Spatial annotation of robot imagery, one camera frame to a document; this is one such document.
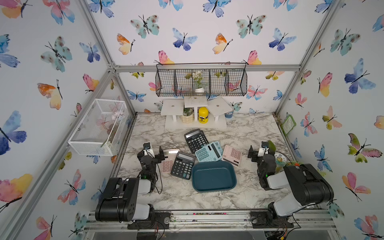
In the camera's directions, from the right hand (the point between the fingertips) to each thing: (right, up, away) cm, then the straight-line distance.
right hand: (261, 145), depth 90 cm
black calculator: (-40, +3, +9) cm, 41 cm away
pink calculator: (-17, -7, +4) cm, 19 cm away
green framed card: (+28, +13, +20) cm, 37 cm away
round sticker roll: (+9, -6, -4) cm, 12 cm away
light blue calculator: (-31, -5, +3) cm, 32 cm away
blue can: (-14, +20, +25) cm, 35 cm away
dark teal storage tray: (-29, -19, 0) cm, 34 cm away
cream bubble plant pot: (-45, +19, +19) cm, 53 cm away
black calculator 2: (-47, -12, -1) cm, 48 cm away
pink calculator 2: (-57, -12, +1) cm, 58 cm away
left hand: (-64, -1, -1) cm, 64 cm away
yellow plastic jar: (-35, +19, +16) cm, 43 cm away
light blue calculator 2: (-24, -2, +8) cm, 26 cm away
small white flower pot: (-37, +36, +2) cm, 52 cm away
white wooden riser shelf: (-55, +23, +14) cm, 61 cm away
